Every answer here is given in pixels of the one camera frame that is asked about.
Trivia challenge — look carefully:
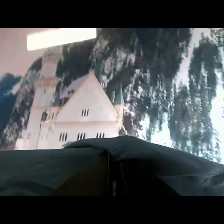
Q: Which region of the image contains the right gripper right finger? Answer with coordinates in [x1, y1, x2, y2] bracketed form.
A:
[112, 159, 143, 197]

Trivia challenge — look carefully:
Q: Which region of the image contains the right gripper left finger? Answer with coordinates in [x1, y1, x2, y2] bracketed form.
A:
[79, 153, 114, 197]

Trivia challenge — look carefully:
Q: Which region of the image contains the black garment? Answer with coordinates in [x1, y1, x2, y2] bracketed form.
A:
[0, 134, 224, 197]

